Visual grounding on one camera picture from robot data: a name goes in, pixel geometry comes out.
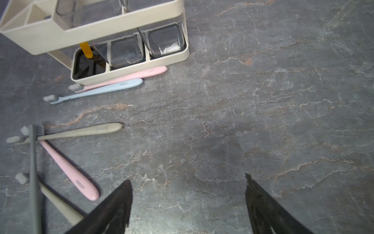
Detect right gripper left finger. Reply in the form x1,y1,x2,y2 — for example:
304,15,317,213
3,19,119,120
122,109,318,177
66,179,133,234

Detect pink toothbrush near holder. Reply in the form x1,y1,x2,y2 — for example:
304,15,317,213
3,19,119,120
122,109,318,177
68,66,168,93

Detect grey-green toothbrush vertical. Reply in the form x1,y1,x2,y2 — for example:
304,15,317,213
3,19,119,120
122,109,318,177
28,124,42,234

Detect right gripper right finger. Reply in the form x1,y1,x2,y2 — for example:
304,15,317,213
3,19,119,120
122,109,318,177
245,174,312,234

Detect beige toothbrush upper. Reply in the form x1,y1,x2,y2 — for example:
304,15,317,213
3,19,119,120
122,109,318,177
6,122,124,144

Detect yellow toothbrush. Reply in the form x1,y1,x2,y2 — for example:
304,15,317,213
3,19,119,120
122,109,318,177
79,42,94,59

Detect cream toothbrush holder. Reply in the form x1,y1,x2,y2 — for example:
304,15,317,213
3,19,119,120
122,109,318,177
1,1,190,85

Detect pink toothbrush middle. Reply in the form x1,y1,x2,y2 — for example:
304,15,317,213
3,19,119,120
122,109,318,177
21,125,99,201

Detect light blue toothbrush near holder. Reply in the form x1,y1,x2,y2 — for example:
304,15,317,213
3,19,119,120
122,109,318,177
43,79,144,104

